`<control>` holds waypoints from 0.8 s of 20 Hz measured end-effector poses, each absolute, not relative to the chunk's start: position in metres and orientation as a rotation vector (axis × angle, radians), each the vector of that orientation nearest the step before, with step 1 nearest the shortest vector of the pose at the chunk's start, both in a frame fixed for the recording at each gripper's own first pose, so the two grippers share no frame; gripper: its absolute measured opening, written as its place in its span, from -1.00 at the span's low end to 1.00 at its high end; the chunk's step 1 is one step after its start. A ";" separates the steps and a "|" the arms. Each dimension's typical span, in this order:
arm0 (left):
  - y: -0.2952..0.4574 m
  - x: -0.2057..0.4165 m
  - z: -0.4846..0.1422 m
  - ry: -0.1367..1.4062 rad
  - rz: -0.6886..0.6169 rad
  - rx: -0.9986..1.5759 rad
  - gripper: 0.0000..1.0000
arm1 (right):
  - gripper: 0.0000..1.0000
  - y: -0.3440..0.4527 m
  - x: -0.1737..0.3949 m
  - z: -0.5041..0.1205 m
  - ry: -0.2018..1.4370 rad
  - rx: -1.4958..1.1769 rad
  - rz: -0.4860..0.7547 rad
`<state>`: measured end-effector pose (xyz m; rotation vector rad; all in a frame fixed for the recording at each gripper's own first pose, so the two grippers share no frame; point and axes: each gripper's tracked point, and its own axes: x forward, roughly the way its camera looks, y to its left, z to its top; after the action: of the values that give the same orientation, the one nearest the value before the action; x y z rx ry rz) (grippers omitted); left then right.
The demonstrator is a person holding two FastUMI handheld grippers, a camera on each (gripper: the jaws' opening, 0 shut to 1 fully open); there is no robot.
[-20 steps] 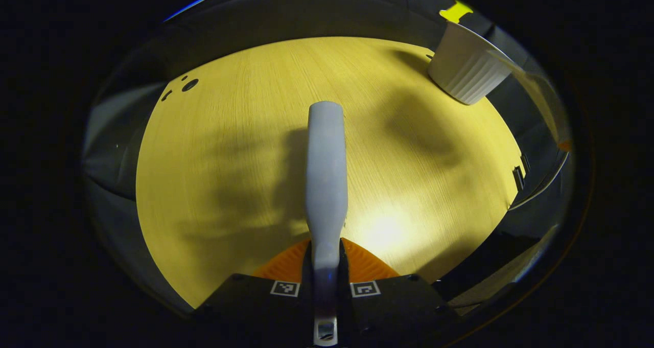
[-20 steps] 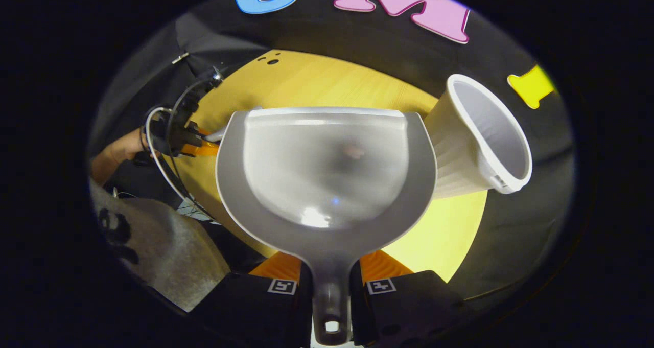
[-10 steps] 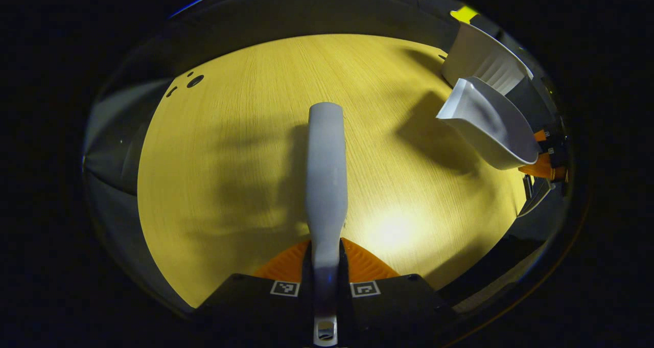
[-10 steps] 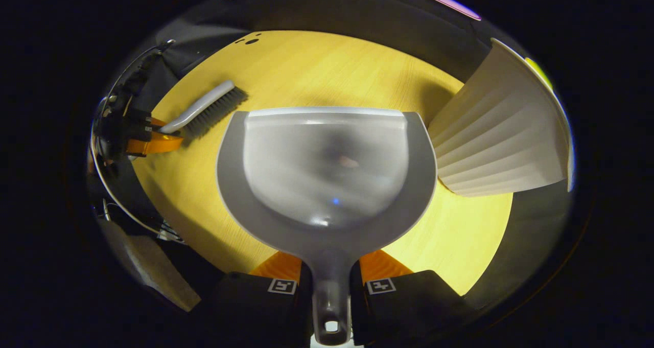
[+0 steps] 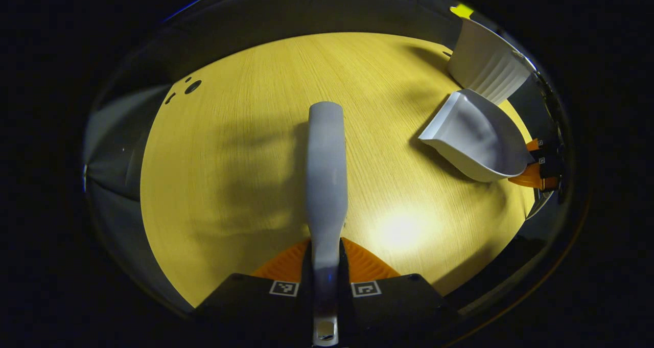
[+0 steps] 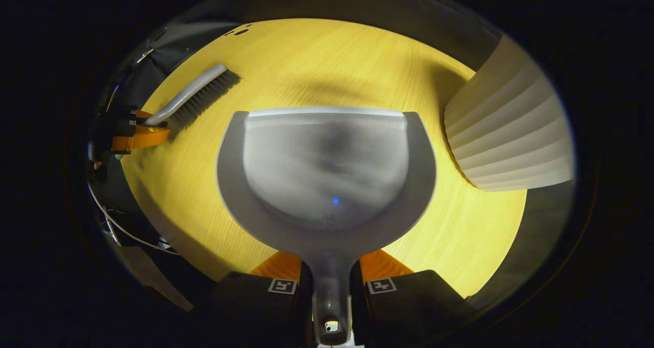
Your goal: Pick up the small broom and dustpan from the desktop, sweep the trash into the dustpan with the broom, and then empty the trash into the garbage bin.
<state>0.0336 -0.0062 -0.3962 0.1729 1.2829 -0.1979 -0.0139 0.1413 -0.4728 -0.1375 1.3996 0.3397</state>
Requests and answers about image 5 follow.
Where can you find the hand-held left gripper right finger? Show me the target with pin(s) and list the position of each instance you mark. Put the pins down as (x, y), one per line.
(393, 307)

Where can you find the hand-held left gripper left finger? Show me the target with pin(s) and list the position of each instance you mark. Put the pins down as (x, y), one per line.
(260, 307)

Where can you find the grey dustpan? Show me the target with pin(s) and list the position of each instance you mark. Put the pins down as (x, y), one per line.
(475, 138)

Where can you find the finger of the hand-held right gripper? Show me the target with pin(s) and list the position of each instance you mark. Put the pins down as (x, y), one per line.
(542, 145)
(536, 177)

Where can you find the white ribbed garbage bin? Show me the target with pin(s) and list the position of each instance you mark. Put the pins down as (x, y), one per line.
(490, 64)

